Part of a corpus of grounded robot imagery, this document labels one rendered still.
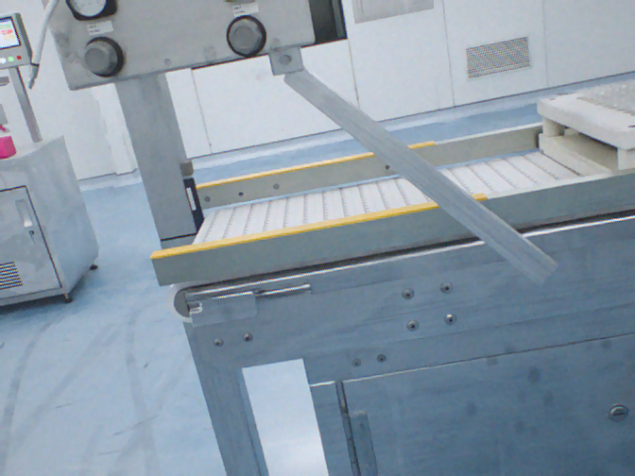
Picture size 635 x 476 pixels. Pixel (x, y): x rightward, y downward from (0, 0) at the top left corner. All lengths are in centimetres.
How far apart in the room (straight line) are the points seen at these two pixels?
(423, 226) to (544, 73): 557
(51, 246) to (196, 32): 274
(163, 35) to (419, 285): 34
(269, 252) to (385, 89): 521
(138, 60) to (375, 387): 45
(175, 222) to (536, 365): 53
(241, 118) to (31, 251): 295
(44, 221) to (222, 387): 228
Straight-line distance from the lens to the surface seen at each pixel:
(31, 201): 323
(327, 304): 66
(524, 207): 65
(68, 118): 608
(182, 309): 68
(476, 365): 78
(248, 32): 54
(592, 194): 67
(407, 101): 586
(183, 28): 57
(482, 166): 89
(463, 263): 66
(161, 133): 92
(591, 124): 76
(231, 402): 107
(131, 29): 58
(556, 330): 77
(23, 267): 335
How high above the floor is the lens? 112
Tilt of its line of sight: 19 degrees down
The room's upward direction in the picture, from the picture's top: 11 degrees counter-clockwise
